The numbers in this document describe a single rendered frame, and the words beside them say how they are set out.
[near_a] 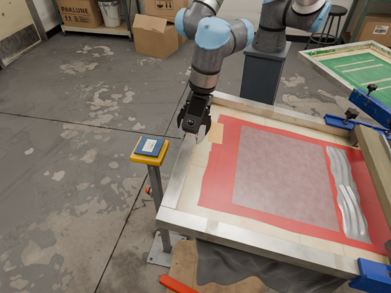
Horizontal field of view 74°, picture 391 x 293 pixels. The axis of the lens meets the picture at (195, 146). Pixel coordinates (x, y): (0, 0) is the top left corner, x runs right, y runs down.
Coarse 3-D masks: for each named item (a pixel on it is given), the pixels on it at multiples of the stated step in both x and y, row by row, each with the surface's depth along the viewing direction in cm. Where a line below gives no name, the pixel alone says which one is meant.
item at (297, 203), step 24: (216, 168) 78; (240, 168) 80; (264, 168) 81; (216, 192) 72; (240, 192) 73; (264, 192) 75; (288, 192) 76; (312, 192) 77; (336, 192) 79; (360, 192) 80; (264, 216) 69; (288, 216) 70; (312, 216) 72; (336, 216) 73; (384, 216) 76; (336, 240) 68; (384, 240) 70
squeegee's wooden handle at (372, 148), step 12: (360, 132) 85; (372, 132) 86; (360, 144) 83; (372, 144) 81; (372, 156) 77; (384, 156) 79; (372, 168) 75; (384, 168) 74; (372, 180) 73; (384, 180) 71; (384, 192) 68; (384, 204) 66
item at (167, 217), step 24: (216, 96) 98; (288, 120) 99; (312, 120) 97; (192, 144) 79; (168, 192) 66; (168, 216) 61; (192, 216) 62; (216, 240) 61; (240, 240) 60; (264, 240) 61; (312, 264) 59; (336, 264) 59
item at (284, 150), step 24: (240, 120) 96; (216, 144) 85; (240, 144) 87; (264, 144) 89; (288, 144) 91; (312, 144) 93; (336, 144) 95; (288, 168) 83; (312, 168) 85; (360, 168) 88
